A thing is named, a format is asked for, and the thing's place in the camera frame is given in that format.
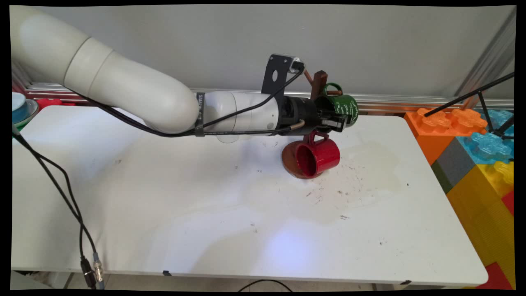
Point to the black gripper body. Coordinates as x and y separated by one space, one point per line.
304 115

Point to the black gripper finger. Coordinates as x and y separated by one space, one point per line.
323 112
336 123

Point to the green enamel mug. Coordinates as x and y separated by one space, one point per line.
347 107

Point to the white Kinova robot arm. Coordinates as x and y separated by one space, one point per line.
123 86

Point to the red enamel mug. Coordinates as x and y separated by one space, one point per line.
322 156

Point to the brown wooden mug tree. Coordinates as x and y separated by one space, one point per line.
289 160

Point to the white glass mug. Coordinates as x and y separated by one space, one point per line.
228 137

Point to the orange toy building block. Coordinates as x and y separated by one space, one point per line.
431 131

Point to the grey toy building block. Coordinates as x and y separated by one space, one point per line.
454 164

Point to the black tripod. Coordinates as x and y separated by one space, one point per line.
464 96

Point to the blue toy building block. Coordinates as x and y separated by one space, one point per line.
487 146

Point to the yellow toy building block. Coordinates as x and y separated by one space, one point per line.
481 213

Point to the red toy building block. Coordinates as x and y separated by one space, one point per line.
497 277

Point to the flat red object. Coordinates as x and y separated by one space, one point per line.
51 102

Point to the blue bowl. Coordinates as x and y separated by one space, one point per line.
18 109

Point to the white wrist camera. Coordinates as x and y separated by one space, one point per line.
295 65

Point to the black camera mounting plate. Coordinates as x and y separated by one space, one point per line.
283 65

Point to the aluminium rail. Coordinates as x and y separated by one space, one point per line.
230 96

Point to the aluminium frame post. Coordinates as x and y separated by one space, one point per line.
489 57

